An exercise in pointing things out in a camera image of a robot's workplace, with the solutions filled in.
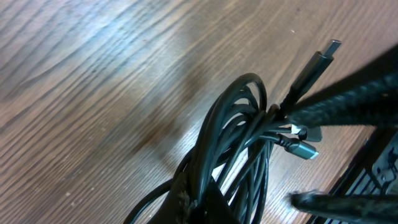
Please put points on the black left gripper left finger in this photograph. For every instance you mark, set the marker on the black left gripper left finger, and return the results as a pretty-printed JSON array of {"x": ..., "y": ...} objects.
[{"x": 177, "y": 206}]

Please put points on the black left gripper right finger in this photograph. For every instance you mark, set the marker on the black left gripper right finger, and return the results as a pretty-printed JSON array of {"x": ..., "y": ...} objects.
[{"x": 213, "y": 208}]

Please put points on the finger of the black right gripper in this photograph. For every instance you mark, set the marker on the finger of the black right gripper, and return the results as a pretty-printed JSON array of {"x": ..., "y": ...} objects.
[
  {"x": 366, "y": 97},
  {"x": 348, "y": 208}
]

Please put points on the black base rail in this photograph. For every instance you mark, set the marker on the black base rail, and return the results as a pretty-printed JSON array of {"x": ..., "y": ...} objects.
[{"x": 373, "y": 170}]

